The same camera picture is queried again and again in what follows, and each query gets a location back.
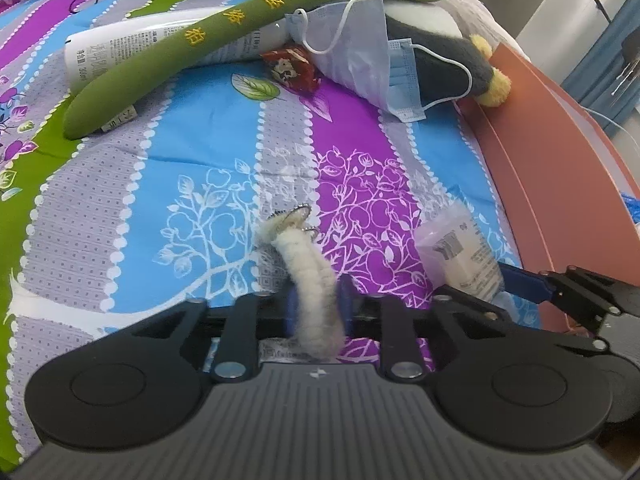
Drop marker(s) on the grey white penguin plush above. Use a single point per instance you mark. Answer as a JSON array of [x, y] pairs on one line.
[[445, 55]]

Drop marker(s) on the red candy wrapper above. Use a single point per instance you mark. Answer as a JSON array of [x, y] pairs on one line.
[[292, 67]]

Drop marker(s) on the orange bed frame edge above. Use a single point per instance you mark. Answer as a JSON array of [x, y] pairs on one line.
[[550, 170]]

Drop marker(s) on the blue curtain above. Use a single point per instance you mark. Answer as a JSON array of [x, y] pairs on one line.
[[600, 60]]

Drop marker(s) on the floral striped bed sheet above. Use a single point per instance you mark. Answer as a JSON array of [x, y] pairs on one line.
[[150, 170]]

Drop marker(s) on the long green plush stick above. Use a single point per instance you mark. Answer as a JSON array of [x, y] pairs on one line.
[[200, 40]]

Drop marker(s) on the white lotion tube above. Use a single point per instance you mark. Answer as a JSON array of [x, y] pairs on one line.
[[125, 40]]

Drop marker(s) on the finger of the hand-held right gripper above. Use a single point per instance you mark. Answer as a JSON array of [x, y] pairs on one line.
[[522, 282]]

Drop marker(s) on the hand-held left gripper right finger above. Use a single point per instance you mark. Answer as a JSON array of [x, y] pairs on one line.
[[346, 307]]

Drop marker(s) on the small white plastic-wrapped packet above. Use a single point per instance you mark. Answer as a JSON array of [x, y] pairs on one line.
[[470, 265]]

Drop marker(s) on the blue face mask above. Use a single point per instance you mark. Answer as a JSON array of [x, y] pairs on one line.
[[402, 85]]

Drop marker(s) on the lavender face mask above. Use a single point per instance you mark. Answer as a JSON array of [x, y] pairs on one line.
[[350, 55]]

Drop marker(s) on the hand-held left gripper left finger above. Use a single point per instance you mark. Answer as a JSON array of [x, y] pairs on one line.
[[292, 312]]

